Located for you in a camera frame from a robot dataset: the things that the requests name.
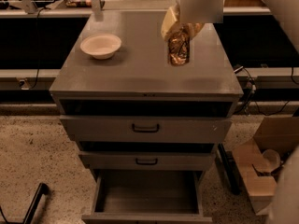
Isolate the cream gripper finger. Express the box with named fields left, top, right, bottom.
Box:
left=161, top=5, right=179, bottom=41

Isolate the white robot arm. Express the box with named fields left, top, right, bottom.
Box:
left=161, top=0, right=299, bottom=224

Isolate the grey metal drawer cabinet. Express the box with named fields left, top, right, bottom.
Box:
left=49, top=10, right=244, bottom=224

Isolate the top grey drawer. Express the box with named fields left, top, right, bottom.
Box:
left=60, top=116, right=232, bottom=143

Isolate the middle grey drawer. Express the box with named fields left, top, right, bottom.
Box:
left=78, top=151, right=215, bottom=171

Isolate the bottom grey open drawer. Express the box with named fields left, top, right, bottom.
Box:
left=82, top=170, right=213, bottom=224

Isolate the black table leg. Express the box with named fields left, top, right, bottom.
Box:
left=218, top=144, right=240, bottom=195

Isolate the cardboard box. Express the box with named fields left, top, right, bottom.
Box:
left=233, top=117, right=299, bottom=216

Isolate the clear plastic cup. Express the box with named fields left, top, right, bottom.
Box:
left=262, top=149, right=280, bottom=173

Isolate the black chair leg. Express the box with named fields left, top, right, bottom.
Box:
left=22, top=183, right=49, bottom=224

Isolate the left metal bracket post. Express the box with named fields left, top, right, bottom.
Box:
left=91, top=0, right=103, bottom=21

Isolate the cable bundle right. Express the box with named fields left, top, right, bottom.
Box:
left=233, top=64, right=291, bottom=117

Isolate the black power cable left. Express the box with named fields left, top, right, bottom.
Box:
left=30, top=7, right=48, bottom=91

